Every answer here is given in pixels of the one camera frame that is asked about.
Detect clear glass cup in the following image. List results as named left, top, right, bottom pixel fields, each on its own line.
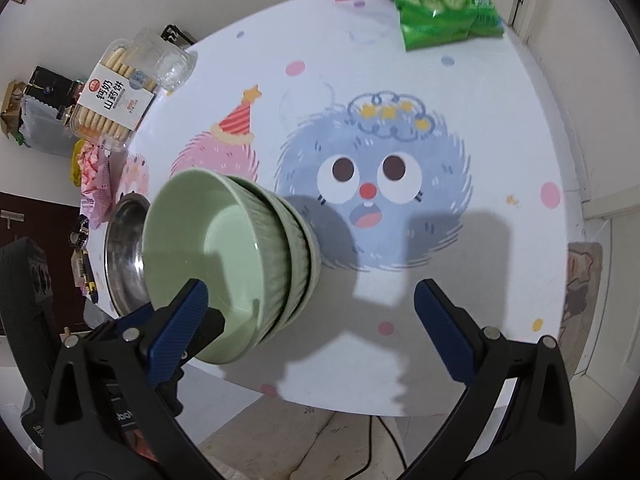
left=128, top=29, right=196, bottom=92

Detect green Lays chips bag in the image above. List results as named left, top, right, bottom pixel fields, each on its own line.
left=393, top=0, right=503, bottom=51

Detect yellow utility knife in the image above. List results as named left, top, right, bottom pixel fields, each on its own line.
left=81, top=249, right=99, bottom=304

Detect cat pattern floor mat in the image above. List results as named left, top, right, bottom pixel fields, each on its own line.
left=559, top=242, right=603, bottom=376

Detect yellow plastic bag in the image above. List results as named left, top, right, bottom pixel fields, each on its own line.
left=70, top=139, right=85, bottom=188

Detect small steel bowl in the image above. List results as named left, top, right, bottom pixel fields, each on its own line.
left=104, top=192, right=150, bottom=316

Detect green ceramic bowl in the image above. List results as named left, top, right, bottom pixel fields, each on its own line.
left=142, top=168, right=292, bottom=365
left=229, top=176, right=314, bottom=341

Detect yam biscuit plastic box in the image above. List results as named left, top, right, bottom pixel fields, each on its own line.
left=66, top=39, right=157, bottom=152

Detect cream ceramic bowl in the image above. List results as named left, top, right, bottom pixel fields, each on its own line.
left=266, top=193, right=321, bottom=338

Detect pink strawberry ring bag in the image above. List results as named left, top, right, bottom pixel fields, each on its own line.
left=77, top=143, right=113, bottom=230

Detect small cardboard box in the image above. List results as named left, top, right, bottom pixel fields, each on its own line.
left=70, top=249, right=86, bottom=288

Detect black wrist watch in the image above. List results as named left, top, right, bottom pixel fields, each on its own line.
left=70, top=214, right=90, bottom=252

